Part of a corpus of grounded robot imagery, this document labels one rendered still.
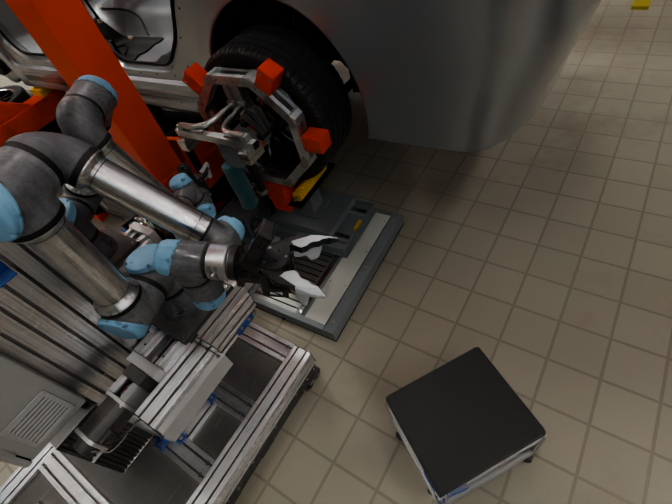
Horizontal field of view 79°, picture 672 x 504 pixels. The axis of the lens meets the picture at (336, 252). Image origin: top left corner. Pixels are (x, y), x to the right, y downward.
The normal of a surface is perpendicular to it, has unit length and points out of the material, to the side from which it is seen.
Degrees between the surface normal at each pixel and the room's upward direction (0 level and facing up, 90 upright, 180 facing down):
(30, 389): 90
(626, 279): 0
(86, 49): 90
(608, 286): 0
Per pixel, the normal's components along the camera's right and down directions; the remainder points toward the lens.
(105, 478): -0.21, -0.63
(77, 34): 0.85, 0.26
